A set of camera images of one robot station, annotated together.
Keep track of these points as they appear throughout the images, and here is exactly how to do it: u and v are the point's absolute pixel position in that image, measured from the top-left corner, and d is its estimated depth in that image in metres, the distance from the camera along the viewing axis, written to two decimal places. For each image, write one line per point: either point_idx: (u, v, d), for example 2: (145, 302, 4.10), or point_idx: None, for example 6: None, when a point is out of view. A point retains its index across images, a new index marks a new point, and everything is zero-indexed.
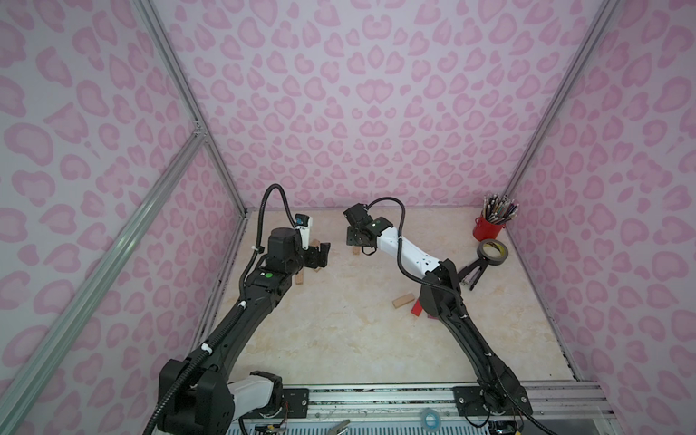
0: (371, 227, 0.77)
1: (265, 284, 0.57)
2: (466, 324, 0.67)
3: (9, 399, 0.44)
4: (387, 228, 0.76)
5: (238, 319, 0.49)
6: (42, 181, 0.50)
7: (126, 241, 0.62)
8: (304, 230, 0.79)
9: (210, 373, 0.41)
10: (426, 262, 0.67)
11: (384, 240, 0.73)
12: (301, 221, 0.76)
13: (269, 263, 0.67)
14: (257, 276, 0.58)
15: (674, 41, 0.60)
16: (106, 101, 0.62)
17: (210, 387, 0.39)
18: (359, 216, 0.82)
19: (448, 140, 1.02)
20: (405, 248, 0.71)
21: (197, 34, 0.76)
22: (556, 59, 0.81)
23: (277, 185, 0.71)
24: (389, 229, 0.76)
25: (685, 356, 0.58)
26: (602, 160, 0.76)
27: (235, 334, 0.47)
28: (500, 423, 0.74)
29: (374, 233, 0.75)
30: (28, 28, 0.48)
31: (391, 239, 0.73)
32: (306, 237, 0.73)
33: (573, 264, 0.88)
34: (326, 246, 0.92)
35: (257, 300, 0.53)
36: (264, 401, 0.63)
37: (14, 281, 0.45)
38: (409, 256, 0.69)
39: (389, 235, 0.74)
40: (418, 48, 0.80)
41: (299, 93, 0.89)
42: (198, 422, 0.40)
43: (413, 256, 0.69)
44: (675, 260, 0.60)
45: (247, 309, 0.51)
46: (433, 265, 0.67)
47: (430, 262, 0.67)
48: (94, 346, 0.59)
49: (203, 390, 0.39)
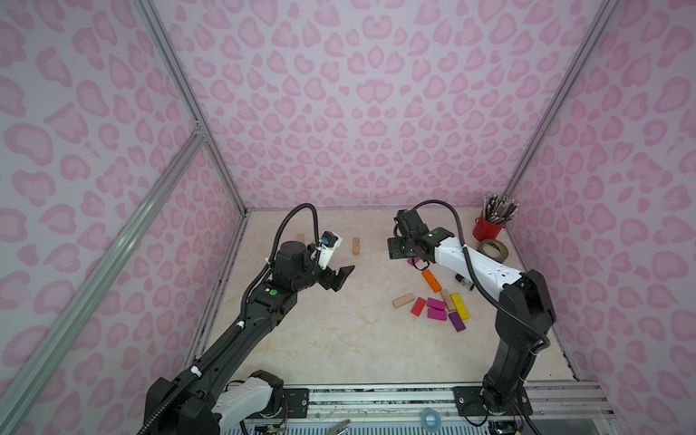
0: (426, 236, 0.66)
1: (267, 303, 0.55)
2: (527, 358, 0.56)
3: (9, 399, 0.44)
4: (447, 238, 0.64)
5: (234, 340, 0.48)
6: (41, 180, 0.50)
7: (126, 241, 0.62)
8: (325, 251, 0.70)
9: (196, 400, 0.40)
10: (504, 273, 0.52)
11: (444, 252, 0.61)
12: (327, 241, 0.73)
13: (276, 278, 0.60)
14: (261, 294, 0.56)
15: (675, 41, 0.59)
16: (106, 101, 0.62)
17: (193, 415, 0.38)
18: (412, 222, 0.70)
19: (448, 140, 1.02)
20: (475, 260, 0.57)
21: (197, 34, 0.76)
22: (555, 59, 0.81)
23: (306, 204, 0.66)
24: (450, 240, 0.63)
25: (685, 356, 0.58)
26: (602, 159, 0.76)
27: (227, 358, 0.46)
28: (500, 423, 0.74)
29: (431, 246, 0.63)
30: (28, 28, 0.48)
31: (453, 250, 0.60)
32: (326, 259, 0.68)
33: (572, 264, 0.88)
34: (344, 271, 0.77)
35: (256, 320, 0.52)
36: (261, 406, 0.63)
37: (14, 281, 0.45)
38: (478, 265, 0.55)
39: (450, 245, 0.62)
40: (418, 48, 0.80)
41: (299, 93, 0.89)
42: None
43: (482, 265, 0.55)
44: (675, 260, 0.60)
45: (245, 329, 0.50)
46: (514, 279, 0.51)
47: (510, 275, 0.52)
48: (94, 346, 0.59)
49: (186, 417, 0.38)
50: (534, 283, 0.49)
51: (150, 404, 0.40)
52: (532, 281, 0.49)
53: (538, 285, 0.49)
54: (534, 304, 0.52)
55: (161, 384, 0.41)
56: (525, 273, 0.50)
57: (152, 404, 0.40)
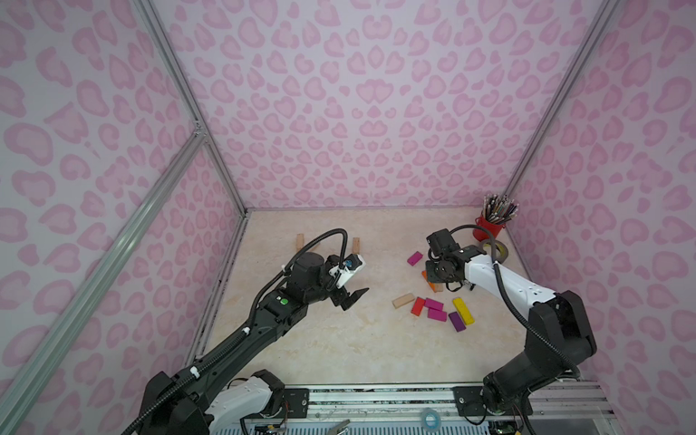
0: (457, 251, 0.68)
1: (276, 312, 0.55)
2: (552, 381, 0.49)
3: (9, 399, 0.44)
4: (478, 255, 0.63)
5: (237, 345, 0.48)
6: (42, 180, 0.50)
7: (126, 241, 0.62)
8: (346, 274, 0.68)
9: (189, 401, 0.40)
10: (536, 293, 0.50)
11: (474, 267, 0.60)
12: (351, 263, 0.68)
13: (289, 287, 0.60)
14: (272, 301, 0.56)
15: (675, 41, 0.59)
16: (106, 101, 0.62)
17: (183, 417, 0.38)
18: (444, 241, 0.71)
19: (448, 140, 1.02)
20: (506, 277, 0.55)
21: (197, 34, 0.76)
22: (556, 59, 0.81)
23: (343, 230, 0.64)
24: (480, 256, 0.63)
25: (685, 356, 0.58)
26: (602, 160, 0.76)
27: (226, 363, 0.45)
28: (500, 423, 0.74)
29: (462, 261, 0.63)
30: (28, 28, 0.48)
31: (484, 265, 0.60)
32: (344, 280, 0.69)
33: (573, 264, 0.88)
34: (359, 293, 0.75)
35: (262, 328, 0.51)
36: (259, 407, 0.63)
37: (14, 281, 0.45)
38: (508, 282, 0.54)
39: (481, 261, 0.61)
40: (418, 48, 0.80)
41: (299, 93, 0.89)
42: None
43: (513, 282, 0.54)
44: (675, 260, 0.60)
45: (248, 336, 0.50)
46: (545, 300, 0.48)
47: (542, 294, 0.49)
48: (94, 346, 0.59)
49: (176, 419, 0.38)
50: (569, 308, 0.48)
51: (148, 398, 0.41)
52: (568, 304, 0.46)
53: (575, 311, 0.46)
54: (571, 331, 0.48)
55: (161, 380, 0.42)
56: (562, 295, 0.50)
57: (149, 398, 0.41)
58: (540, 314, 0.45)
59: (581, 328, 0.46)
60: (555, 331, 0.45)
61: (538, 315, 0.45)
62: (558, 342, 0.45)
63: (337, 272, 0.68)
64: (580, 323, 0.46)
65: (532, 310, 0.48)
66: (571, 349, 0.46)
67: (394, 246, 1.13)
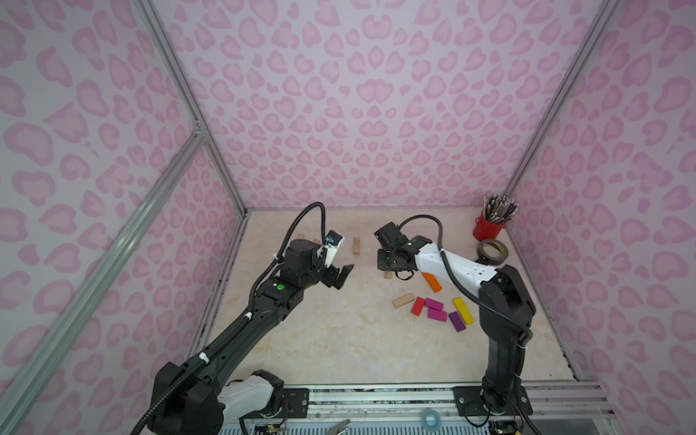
0: (406, 246, 0.68)
1: (275, 297, 0.56)
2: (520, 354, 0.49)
3: (9, 399, 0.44)
4: (425, 245, 0.66)
5: (242, 330, 0.49)
6: (42, 180, 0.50)
7: (126, 241, 0.62)
8: (331, 249, 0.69)
9: (203, 387, 0.40)
10: (479, 272, 0.55)
11: (423, 257, 0.63)
12: (333, 239, 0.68)
13: (284, 274, 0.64)
14: (269, 288, 0.58)
15: (675, 41, 0.59)
16: (106, 101, 0.62)
17: (198, 400, 0.39)
18: (392, 235, 0.73)
19: (448, 140, 1.02)
20: (451, 262, 0.59)
21: (197, 34, 0.76)
22: (556, 59, 0.81)
23: (318, 205, 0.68)
24: (428, 246, 0.66)
25: (685, 356, 0.58)
26: (602, 160, 0.76)
27: (234, 347, 0.46)
28: (500, 423, 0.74)
29: (412, 254, 0.65)
30: (28, 27, 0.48)
31: (433, 255, 0.63)
32: (331, 257, 0.70)
33: (573, 264, 0.88)
34: (348, 268, 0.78)
35: (263, 313, 0.52)
36: (259, 405, 0.63)
37: (14, 281, 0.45)
38: (455, 266, 0.58)
39: (429, 250, 0.65)
40: (418, 48, 0.80)
41: (299, 93, 0.89)
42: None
43: (459, 266, 0.57)
44: (675, 260, 0.60)
45: (252, 321, 0.51)
46: (489, 276, 0.53)
47: (486, 271, 0.54)
48: (94, 346, 0.59)
49: (192, 402, 0.39)
50: (509, 279, 0.51)
51: (158, 389, 0.41)
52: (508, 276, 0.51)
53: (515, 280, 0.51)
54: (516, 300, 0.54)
55: (170, 369, 0.42)
56: (501, 269, 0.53)
57: (160, 388, 0.41)
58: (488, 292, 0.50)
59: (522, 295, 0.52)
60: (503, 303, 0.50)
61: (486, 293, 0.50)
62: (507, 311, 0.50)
63: (323, 250, 0.71)
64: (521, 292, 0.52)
65: (480, 290, 0.52)
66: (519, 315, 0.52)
67: None
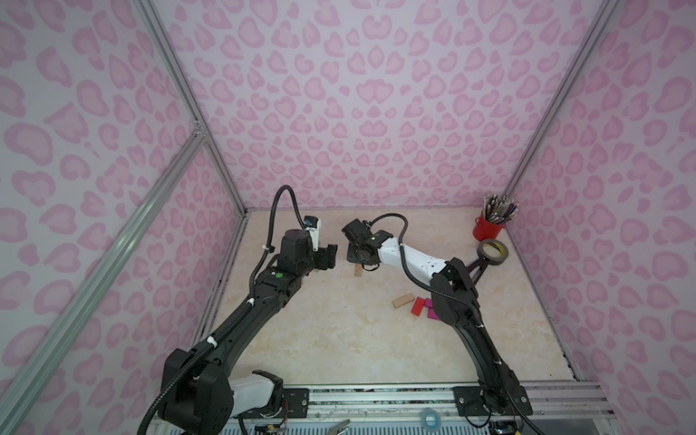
0: (370, 240, 0.75)
1: (275, 284, 0.57)
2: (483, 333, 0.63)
3: (9, 399, 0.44)
4: (386, 239, 0.73)
5: (245, 316, 0.50)
6: (42, 181, 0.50)
7: (126, 241, 0.62)
8: (313, 232, 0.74)
9: (214, 368, 0.41)
10: (432, 265, 0.62)
11: (385, 251, 0.70)
12: (311, 223, 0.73)
13: (281, 262, 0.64)
14: (267, 275, 0.59)
15: (675, 41, 0.59)
16: (106, 101, 0.62)
17: (210, 381, 0.40)
18: (358, 231, 0.79)
19: (448, 140, 1.02)
20: (409, 256, 0.66)
21: (197, 34, 0.76)
22: (556, 59, 0.81)
23: (286, 188, 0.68)
24: (390, 241, 0.72)
25: (685, 356, 0.58)
26: (602, 160, 0.76)
27: (240, 331, 0.48)
28: (500, 423, 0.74)
29: (374, 247, 0.72)
30: (28, 28, 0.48)
31: (392, 248, 0.70)
32: (315, 239, 0.74)
33: (573, 264, 0.88)
34: (334, 247, 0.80)
35: (265, 298, 0.54)
36: (263, 401, 0.63)
37: (14, 282, 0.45)
38: (413, 260, 0.65)
39: (390, 245, 0.71)
40: (418, 48, 0.80)
41: (299, 93, 0.89)
42: (196, 414, 0.40)
43: (416, 262, 0.64)
44: (675, 260, 0.60)
45: (255, 306, 0.52)
46: (439, 267, 0.61)
47: (437, 264, 0.62)
48: (94, 346, 0.59)
49: (204, 383, 0.40)
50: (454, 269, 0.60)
51: (169, 373, 0.41)
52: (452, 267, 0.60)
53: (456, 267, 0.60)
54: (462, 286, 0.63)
55: (179, 354, 0.42)
56: (449, 263, 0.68)
57: (171, 373, 0.41)
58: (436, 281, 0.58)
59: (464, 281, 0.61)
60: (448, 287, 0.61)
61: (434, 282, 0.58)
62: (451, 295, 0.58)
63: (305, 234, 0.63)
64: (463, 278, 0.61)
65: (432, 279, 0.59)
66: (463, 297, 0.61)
67: None
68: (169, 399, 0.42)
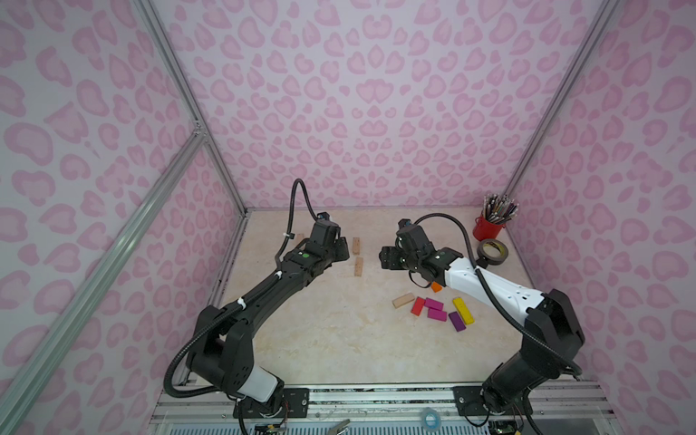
0: (433, 258, 0.63)
1: (301, 262, 0.60)
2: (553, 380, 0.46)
3: (9, 398, 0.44)
4: (455, 258, 0.61)
5: (273, 286, 0.53)
6: (42, 181, 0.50)
7: (126, 241, 0.62)
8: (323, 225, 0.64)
9: (242, 326, 0.45)
10: (525, 296, 0.49)
11: (455, 275, 0.57)
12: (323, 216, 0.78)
13: (308, 246, 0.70)
14: (294, 256, 0.62)
15: (675, 41, 0.59)
16: (106, 101, 0.62)
17: (237, 337, 0.43)
18: (419, 241, 0.65)
19: (448, 140, 1.02)
20: (491, 283, 0.53)
21: (197, 34, 0.76)
22: (556, 59, 0.81)
23: (302, 181, 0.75)
24: (458, 260, 0.60)
25: (685, 355, 0.58)
26: (602, 159, 0.76)
27: (267, 298, 0.51)
28: (500, 423, 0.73)
29: (439, 267, 0.60)
30: (27, 27, 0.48)
31: (464, 272, 0.57)
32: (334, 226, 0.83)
33: (573, 264, 0.88)
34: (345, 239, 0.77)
35: (291, 274, 0.57)
36: (264, 396, 0.63)
37: (14, 281, 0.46)
38: (495, 287, 0.52)
39: (460, 265, 0.59)
40: (418, 48, 0.80)
41: (299, 93, 0.89)
42: (219, 368, 0.43)
43: (501, 288, 0.51)
44: (675, 260, 0.60)
45: (281, 279, 0.55)
46: (536, 301, 0.47)
47: (532, 297, 0.48)
48: (94, 345, 0.59)
49: (232, 338, 0.43)
50: (557, 305, 0.46)
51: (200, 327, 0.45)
52: (557, 302, 0.46)
53: (564, 307, 0.46)
54: (561, 325, 0.49)
55: (210, 312, 0.46)
56: (548, 295, 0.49)
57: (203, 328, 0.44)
58: (537, 323, 0.44)
59: (570, 323, 0.46)
60: (551, 335, 0.44)
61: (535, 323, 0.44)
62: (554, 343, 0.44)
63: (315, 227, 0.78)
64: (569, 320, 0.46)
65: (527, 319, 0.45)
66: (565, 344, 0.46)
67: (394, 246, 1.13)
68: (198, 352, 0.45)
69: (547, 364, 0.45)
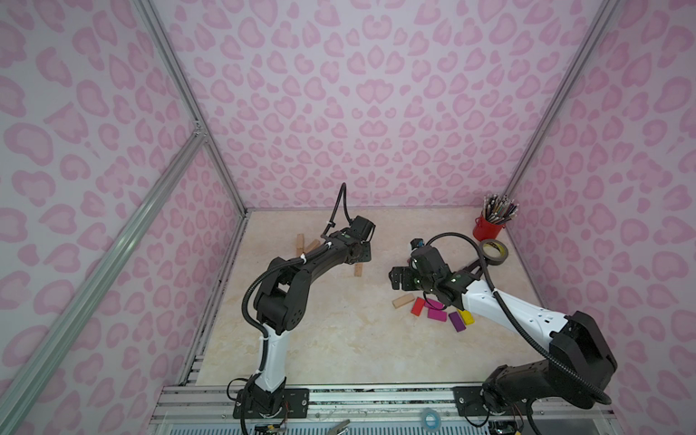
0: (450, 283, 0.62)
1: (346, 238, 0.72)
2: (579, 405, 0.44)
3: (9, 398, 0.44)
4: (473, 281, 0.60)
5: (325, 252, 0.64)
6: (42, 181, 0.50)
7: (126, 241, 0.62)
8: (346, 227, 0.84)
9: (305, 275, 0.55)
10: (547, 320, 0.47)
11: (472, 298, 0.57)
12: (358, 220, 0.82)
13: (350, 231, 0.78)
14: (342, 234, 0.74)
15: (675, 41, 0.59)
16: (105, 101, 0.61)
17: (302, 282, 0.53)
18: (435, 264, 0.65)
19: (448, 140, 1.02)
20: (510, 306, 0.52)
21: (197, 34, 0.76)
22: (556, 59, 0.81)
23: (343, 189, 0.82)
24: (476, 284, 0.59)
25: (685, 355, 0.58)
26: (602, 160, 0.76)
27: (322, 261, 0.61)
28: (500, 423, 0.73)
29: (454, 291, 0.59)
30: (27, 28, 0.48)
31: (483, 296, 0.56)
32: None
33: (573, 264, 0.88)
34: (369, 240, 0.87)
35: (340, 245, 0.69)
36: (270, 383, 0.64)
37: (14, 281, 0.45)
38: (516, 311, 0.51)
39: (478, 290, 0.58)
40: (418, 48, 0.80)
41: (299, 93, 0.89)
42: (280, 308, 0.54)
43: (522, 312, 0.50)
44: (675, 260, 0.60)
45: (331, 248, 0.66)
46: (560, 324, 0.46)
47: (555, 320, 0.47)
48: (94, 346, 0.59)
49: (297, 283, 0.53)
50: (584, 328, 0.44)
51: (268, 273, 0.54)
52: (583, 325, 0.44)
53: (591, 331, 0.44)
54: (589, 349, 0.47)
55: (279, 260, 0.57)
56: (573, 318, 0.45)
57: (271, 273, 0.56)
58: (562, 348, 0.42)
59: (600, 349, 0.44)
60: (578, 362, 0.42)
61: (559, 348, 0.42)
62: (584, 370, 0.42)
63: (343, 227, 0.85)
64: (598, 344, 0.44)
65: (551, 343, 0.44)
66: (594, 371, 0.44)
67: (394, 246, 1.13)
68: (265, 292, 0.56)
69: (575, 391, 0.43)
